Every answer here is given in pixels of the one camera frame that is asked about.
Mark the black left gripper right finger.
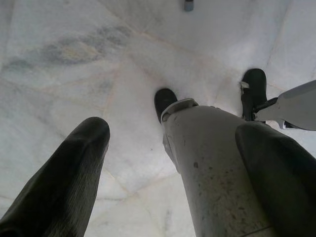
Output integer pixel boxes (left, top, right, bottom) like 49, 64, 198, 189
235, 121, 316, 237

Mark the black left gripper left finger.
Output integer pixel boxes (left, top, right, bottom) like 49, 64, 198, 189
0, 117, 111, 237

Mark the silver robot left leg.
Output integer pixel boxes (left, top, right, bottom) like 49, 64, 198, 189
160, 98, 277, 237

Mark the black robot right foot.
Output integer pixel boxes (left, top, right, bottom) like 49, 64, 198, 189
239, 68, 268, 120

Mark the black robot foot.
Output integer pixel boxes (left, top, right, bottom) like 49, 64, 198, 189
154, 88, 179, 121
239, 68, 268, 120

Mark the black robot left foot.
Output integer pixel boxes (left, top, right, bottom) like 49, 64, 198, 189
154, 88, 179, 121

